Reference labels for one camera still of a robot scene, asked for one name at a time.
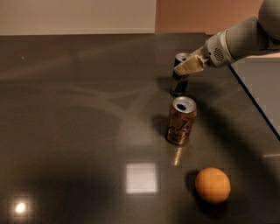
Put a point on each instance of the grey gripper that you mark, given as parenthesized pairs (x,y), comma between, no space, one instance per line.
(215,52)

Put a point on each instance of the orange soda can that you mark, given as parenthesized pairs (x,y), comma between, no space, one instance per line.
(182,114)

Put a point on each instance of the slim red bull can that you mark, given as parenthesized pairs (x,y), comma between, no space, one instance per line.
(179,82)

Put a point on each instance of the orange fruit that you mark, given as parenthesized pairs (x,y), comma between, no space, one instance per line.
(212,185)

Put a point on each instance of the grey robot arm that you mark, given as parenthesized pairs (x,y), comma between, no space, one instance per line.
(254,36)

